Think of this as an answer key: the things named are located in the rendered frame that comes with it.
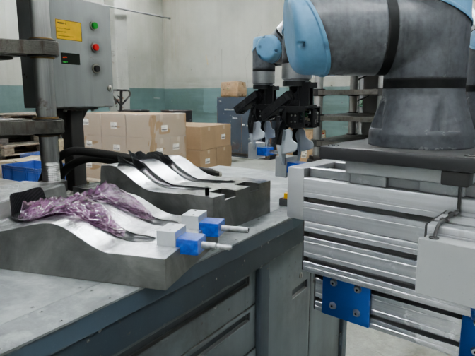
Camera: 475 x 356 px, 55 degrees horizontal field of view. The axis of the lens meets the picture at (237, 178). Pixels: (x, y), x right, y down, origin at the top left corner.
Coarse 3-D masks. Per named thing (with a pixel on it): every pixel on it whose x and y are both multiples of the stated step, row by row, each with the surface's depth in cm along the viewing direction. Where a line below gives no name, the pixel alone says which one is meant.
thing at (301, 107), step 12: (288, 84) 112; (300, 84) 111; (312, 84) 111; (300, 96) 112; (312, 96) 111; (288, 108) 113; (300, 108) 110; (312, 108) 113; (288, 120) 114; (300, 120) 112; (312, 120) 113
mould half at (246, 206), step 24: (120, 168) 117; (168, 168) 128; (192, 168) 134; (144, 192) 113; (168, 192) 108; (192, 192) 106; (240, 192) 110; (264, 192) 120; (216, 216) 103; (240, 216) 111
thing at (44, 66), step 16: (32, 0) 140; (48, 0) 144; (32, 16) 142; (48, 16) 144; (32, 32) 143; (48, 32) 144; (48, 64) 145; (48, 80) 146; (48, 96) 146; (48, 112) 147; (48, 144) 148; (48, 160) 149; (48, 176) 150
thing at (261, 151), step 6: (258, 144) 153; (264, 144) 156; (252, 150) 153; (258, 150) 152; (264, 150) 151; (270, 150) 151; (276, 150) 150; (252, 156) 154; (258, 156) 154; (264, 156) 156
